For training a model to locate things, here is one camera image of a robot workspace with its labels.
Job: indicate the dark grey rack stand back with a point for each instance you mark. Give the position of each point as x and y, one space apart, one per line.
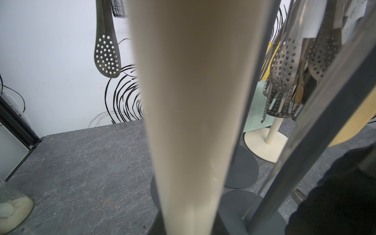
243 171

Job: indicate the tall cream utensil rack stand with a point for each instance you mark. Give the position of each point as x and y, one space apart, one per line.
197 62

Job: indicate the steel wire tongs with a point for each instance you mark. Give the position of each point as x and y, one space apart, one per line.
106 54

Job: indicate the black nylon tongs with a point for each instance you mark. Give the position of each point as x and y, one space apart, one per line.
344 200

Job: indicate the black wire wall basket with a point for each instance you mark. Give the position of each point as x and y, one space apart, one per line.
118 8

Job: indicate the wooden bamboo tongs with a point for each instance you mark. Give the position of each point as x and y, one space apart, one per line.
358 120

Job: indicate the small glass jar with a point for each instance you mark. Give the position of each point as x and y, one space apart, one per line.
15 207

